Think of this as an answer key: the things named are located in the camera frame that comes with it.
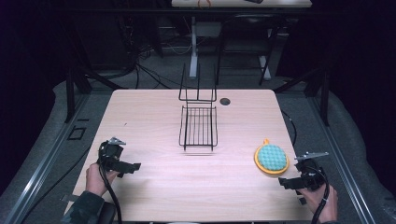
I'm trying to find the person's right hand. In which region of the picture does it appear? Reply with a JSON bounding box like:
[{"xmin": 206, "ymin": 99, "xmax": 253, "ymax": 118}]
[{"xmin": 296, "ymin": 183, "xmax": 339, "ymax": 224}]

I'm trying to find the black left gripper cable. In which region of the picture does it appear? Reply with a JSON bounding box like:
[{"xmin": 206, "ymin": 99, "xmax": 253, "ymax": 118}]
[{"xmin": 97, "ymin": 141, "xmax": 123, "ymax": 224}]

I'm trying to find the black floor cable bundle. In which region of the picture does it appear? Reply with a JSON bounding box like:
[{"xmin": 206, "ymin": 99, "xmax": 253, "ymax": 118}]
[{"xmin": 118, "ymin": 18, "xmax": 194, "ymax": 91}]

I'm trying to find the person's left hand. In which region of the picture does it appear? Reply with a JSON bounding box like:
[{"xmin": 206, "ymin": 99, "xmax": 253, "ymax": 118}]
[{"xmin": 85, "ymin": 162, "xmax": 120, "ymax": 197}]

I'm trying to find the yellow and teal round sponge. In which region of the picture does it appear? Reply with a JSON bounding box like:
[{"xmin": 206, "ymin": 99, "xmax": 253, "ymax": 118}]
[{"xmin": 253, "ymin": 138, "xmax": 290, "ymax": 175}]

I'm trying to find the black metal stand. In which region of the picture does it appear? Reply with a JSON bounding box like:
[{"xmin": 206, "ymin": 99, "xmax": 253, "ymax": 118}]
[
  {"xmin": 273, "ymin": 18, "xmax": 332, "ymax": 127},
  {"xmin": 64, "ymin": 18, "xmax": 129, "ymax": 124}
]

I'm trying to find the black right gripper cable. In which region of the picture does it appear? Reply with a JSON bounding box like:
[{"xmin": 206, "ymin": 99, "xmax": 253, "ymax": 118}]
[{"xmin": 310, "ymin": 166, "xmax": 332, "ymax": 224}]

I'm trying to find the black cable beside table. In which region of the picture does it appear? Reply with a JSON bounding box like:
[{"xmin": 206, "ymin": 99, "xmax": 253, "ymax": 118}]
[{"xmin": 280, "ymin": 109, "xmax": 298, "ymax": 147}]

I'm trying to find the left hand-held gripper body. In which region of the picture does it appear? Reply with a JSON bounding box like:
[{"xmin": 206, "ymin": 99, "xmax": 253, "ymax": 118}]
[{"xmin": 97, "ymin": 136, "xmax": 127, "ymax": 173}]

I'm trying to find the white background desk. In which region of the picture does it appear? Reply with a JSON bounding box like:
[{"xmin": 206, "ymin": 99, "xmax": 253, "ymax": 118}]
[{"xmin": 170, "ymin": 0, "xmax": 313, "ymax": 87}]

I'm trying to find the black chair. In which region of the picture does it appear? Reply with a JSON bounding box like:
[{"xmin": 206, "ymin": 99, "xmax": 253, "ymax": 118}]
[{"xmin": 215, "ymin": 13, "xmax": 283, "ymax": 87}]

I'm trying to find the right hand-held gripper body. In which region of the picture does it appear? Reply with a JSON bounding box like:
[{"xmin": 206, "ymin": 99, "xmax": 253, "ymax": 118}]
[{"xmin": 293, "ymin": 151, "xmax": 330, "ymax": 191}]

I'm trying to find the black wire rack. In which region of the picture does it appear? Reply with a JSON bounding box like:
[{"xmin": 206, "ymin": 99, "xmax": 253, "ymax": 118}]
[{"xmin": 177, "ymin": 63, "xmax": 219, "ymax": 152}]

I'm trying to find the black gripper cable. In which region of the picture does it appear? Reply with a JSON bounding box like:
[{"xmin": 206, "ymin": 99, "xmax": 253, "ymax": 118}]
[
  {"xmin": 310, "ymin": 166, "xmax": 332, "ymax": 224},
  {"xmin": 97, "ymin": 141, "xmax": 123, "ymax": 224}
]

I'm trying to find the grey table edge bracket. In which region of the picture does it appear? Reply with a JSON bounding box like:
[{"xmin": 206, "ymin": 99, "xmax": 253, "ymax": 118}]
[{"xmin": 60, "ymin": 193, "xmax": 80, "ymax": 203}]

